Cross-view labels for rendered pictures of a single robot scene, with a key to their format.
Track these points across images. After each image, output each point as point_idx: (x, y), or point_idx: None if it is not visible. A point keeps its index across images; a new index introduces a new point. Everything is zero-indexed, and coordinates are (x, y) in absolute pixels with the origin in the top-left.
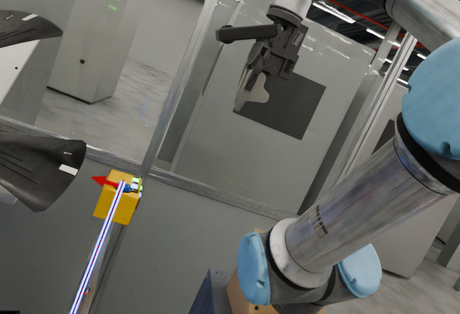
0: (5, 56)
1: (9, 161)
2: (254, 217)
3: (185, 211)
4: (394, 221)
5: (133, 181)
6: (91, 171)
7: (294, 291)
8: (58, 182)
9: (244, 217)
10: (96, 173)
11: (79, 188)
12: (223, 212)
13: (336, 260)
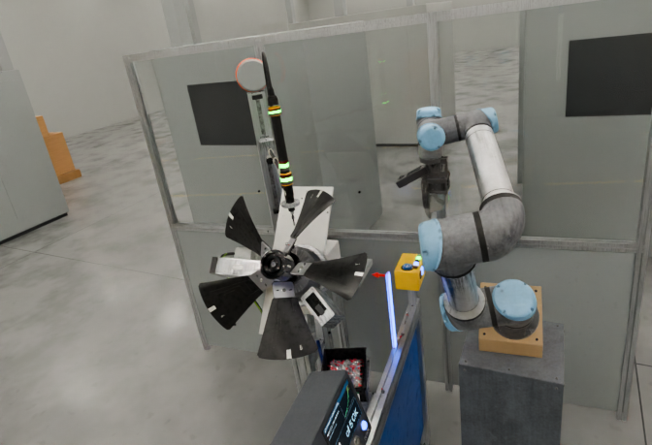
0: None
1: (332, 277)
2: (561, 253)
3: (489, 263)
4: (456, 287)
5: (415, 260)
6: (404, 249)
7: (462, 322)
8: (354, 282)
9: (548, 256)
10: (408, 250)
11: None
12: (525, 255)
13: (463, 304)
